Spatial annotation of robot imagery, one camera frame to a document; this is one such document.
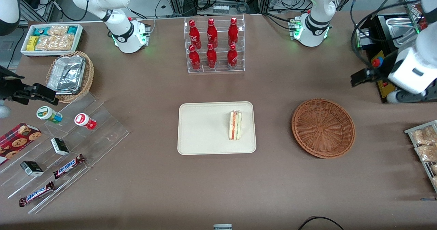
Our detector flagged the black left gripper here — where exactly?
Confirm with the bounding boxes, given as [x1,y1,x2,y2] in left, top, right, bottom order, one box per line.
[351,51,398,88]

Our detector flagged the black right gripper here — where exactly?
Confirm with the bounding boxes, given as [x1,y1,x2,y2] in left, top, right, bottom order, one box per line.
[0,66,59,105]

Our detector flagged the triangular sandwich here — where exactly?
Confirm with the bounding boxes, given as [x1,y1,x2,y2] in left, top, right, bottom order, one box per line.
[228,110,243,141]

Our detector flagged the tan oval wicker basket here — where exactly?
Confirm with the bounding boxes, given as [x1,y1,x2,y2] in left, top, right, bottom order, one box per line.
[45,51,95,104]

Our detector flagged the brown round wicker basket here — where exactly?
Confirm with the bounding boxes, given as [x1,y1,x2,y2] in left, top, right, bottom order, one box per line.
[291,98,356,159]

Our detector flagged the tray of packaged snacks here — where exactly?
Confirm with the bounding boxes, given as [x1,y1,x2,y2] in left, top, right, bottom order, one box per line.
[404,120,437,193]

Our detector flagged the cream rectangular serving tray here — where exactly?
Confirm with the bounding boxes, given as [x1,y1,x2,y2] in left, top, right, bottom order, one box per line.
[177,102,257,155]

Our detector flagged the green lidded jar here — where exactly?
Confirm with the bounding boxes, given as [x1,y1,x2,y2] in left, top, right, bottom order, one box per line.
[37,106,64,124]

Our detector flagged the silver foil packets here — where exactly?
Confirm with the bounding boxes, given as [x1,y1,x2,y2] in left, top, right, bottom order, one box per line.
[47,55,87,95]

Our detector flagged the black countertop appliance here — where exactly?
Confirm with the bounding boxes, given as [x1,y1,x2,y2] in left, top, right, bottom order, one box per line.
[354,13,437,104]

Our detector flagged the white plastic snack bin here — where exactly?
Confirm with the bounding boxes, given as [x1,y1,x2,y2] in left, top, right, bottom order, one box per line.
[20,24,84,57]

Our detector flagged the red tartan cookie box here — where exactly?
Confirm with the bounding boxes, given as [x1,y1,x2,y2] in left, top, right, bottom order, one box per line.
[0,122,43,166]

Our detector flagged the red lidded jar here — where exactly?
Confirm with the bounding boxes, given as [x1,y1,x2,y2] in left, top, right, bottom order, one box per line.
[74,113,97,130]

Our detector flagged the clear bag of crackers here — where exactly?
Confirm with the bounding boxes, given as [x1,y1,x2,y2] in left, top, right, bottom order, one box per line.
[36,25,75,51]

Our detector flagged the small black carton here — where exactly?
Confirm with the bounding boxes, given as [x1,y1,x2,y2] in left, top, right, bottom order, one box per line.
[51,138,70,156]
[20,161,44,177]

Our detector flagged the clear acrylic stepped stand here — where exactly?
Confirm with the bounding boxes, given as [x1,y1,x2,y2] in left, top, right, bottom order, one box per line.
[0,92,131,214]

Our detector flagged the snickers chocolate bar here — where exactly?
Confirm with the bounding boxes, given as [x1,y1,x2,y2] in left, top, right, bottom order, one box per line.
[18,181,56,207]
[53,154,86,179]

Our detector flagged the clear bag of nuts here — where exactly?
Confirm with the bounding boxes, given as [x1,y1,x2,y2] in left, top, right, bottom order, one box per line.
[411,126,437,145]
[414,145,437,162]

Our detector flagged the red cola bottle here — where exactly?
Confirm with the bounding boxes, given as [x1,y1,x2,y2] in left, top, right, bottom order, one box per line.
[189,45,201,71]
[207,18,219,49]
[228,17,239,47]
[189,20,202,50]
[227,43,239,68]
[206,43,218,69]

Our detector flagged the clear acrylic bottle rack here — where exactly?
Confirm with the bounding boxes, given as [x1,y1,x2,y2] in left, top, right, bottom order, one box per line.
[184,14,245,74]

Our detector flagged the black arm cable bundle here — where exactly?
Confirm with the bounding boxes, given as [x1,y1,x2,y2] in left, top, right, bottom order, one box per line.
[350,0,424,71]

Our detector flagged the black cable loop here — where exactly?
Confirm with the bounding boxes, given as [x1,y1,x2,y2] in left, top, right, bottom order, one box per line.
[298,216,346,230]

